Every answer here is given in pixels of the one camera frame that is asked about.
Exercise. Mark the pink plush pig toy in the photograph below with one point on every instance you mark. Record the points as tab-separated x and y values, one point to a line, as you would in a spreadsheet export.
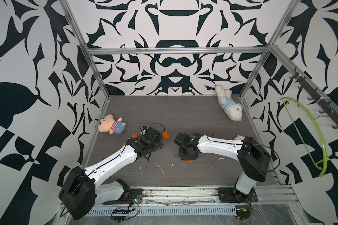
109	124

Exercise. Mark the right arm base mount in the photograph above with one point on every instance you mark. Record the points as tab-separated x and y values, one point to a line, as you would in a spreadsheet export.
231	195

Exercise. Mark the black wall hook rack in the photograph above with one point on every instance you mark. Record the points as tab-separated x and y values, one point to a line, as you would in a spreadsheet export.
317	96

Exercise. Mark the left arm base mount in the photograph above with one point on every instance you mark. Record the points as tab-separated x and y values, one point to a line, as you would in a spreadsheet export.
129	194

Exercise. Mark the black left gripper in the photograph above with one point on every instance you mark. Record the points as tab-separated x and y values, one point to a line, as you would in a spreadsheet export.
159	144

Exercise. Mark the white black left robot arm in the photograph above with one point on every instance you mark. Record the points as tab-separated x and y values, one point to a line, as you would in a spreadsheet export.
83	189

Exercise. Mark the flat orange 2x4 lego plate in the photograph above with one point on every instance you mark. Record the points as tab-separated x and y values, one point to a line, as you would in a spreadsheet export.
165	135

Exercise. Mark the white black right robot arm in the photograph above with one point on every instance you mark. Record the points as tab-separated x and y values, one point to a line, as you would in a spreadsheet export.
252	156

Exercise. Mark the white slotted cable duct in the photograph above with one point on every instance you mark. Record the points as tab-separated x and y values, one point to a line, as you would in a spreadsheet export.
196	210

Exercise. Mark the white plush dog blue shirt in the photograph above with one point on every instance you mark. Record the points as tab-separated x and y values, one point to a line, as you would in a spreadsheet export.
231	108

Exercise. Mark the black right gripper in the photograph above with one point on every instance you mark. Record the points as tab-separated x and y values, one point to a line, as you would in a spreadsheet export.
182	157

